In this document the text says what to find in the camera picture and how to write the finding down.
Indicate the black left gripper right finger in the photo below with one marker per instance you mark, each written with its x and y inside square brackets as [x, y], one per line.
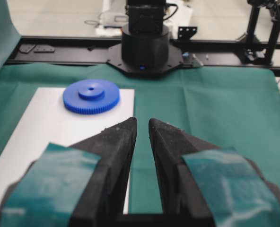
[203, 185]

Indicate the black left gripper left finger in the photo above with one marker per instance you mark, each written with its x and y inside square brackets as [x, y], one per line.
[83, 185]

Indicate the small blue plastic gear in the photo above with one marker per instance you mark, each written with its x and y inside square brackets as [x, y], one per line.
[91, 96]

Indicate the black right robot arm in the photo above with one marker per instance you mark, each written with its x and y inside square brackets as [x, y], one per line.
[145, 40]

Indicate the black aluminium frame rail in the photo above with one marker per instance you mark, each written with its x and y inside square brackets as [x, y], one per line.
[183, 54]

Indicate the black corner bracket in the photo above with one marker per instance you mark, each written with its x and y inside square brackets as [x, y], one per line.
[185, 33]

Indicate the black frame upright post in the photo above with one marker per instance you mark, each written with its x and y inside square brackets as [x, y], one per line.
[261, 36]

